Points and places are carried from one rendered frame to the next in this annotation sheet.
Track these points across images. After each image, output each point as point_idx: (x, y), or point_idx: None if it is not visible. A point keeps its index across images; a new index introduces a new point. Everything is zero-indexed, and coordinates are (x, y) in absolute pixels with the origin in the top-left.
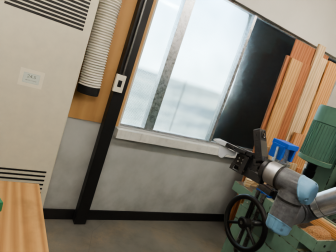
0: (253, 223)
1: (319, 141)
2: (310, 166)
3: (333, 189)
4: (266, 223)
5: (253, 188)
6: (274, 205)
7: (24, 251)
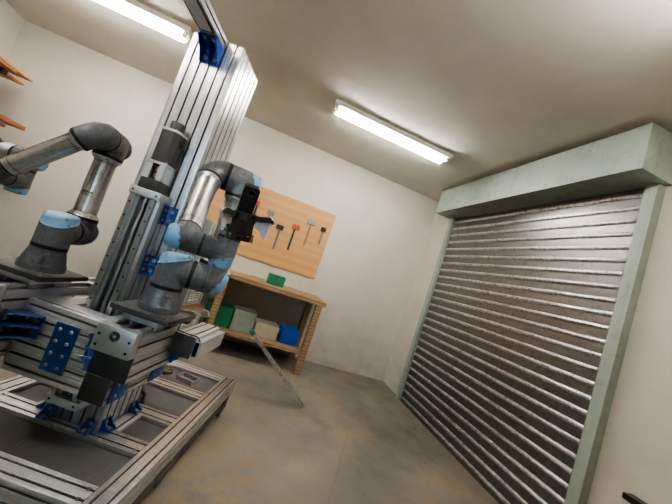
0: (7, 310)
1: None
2: None
3: (205, 208)
4: (228, 267)
5: None
6: (236, 249)
7: None
